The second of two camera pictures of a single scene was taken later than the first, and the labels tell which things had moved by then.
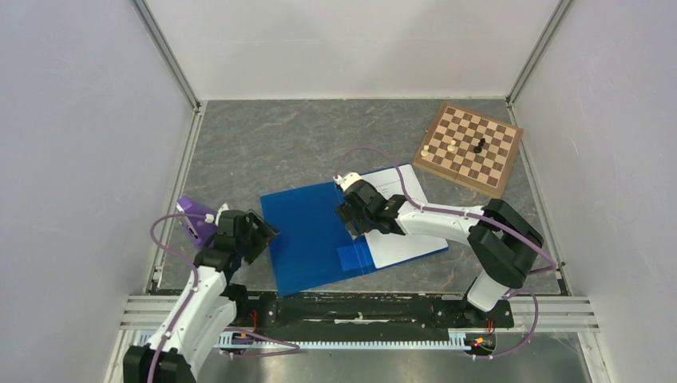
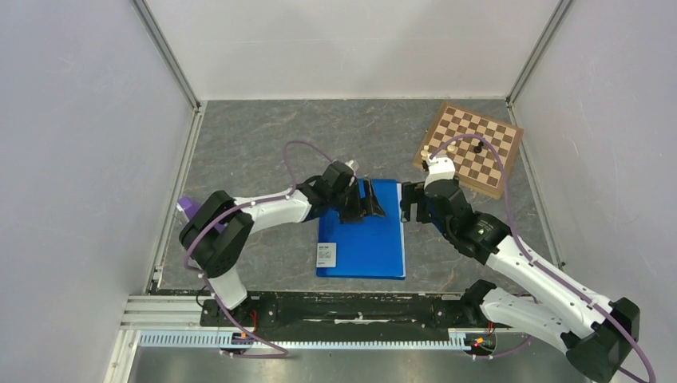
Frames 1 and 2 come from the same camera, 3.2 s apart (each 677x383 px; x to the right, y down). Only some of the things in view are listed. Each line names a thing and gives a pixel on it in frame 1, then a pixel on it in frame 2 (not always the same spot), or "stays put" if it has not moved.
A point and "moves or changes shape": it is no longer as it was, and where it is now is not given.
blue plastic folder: [311, 245] moves or changes shape
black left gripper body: [254, 241] → [347, 203]
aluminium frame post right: [563, 7] stays put
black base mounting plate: [322, 315] stays put
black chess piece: [479, 148] stays put
